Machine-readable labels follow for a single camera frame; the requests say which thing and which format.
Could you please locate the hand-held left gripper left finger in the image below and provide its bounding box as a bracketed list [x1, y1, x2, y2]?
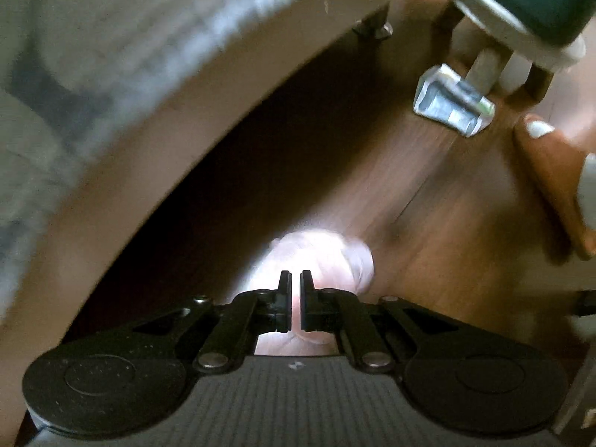
[116, 271, 292, 373]

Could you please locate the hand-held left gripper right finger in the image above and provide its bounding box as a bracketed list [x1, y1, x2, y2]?
[300, 271, 471, 373]

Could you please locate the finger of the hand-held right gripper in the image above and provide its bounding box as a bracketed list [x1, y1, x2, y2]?
[576, 290, 596, 320]

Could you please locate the white tissue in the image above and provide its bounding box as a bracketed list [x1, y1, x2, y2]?
[254, 230, 376, 357]

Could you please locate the orange brown wooden leg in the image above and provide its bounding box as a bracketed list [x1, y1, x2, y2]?
[512, 114, 596, 261]

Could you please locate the silver snack wrapper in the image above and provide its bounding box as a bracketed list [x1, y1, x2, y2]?
[413, 63, 497, 139]

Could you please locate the metal bed leg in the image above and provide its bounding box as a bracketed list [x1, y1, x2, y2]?
[351, 7, 394, 41]

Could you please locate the white round stand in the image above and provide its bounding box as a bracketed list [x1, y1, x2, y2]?
[440, 0, 587, 95]

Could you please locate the grey floral mattress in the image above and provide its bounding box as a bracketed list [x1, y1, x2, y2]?
[0, 0, 396, 317]

